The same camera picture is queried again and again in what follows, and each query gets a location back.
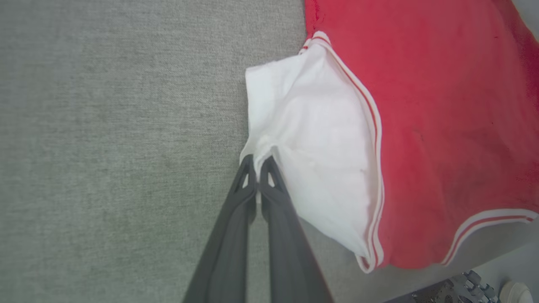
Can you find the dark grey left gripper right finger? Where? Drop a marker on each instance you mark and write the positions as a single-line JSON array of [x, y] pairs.
[[290, 261]]

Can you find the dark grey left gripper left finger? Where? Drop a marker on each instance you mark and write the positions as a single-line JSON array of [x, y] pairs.
[[227, 252]]

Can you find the red garment with white trim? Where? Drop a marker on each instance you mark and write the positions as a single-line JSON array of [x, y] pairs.
[[442, 126]]

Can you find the grey robot base with bolts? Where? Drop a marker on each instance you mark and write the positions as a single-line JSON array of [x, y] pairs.
[[459, 290]]

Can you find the light grey fabric sofa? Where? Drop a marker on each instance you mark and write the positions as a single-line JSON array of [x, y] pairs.
[[105, 147]]

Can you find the white round caster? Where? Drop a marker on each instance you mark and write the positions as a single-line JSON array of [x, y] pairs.
[[516, 293]]

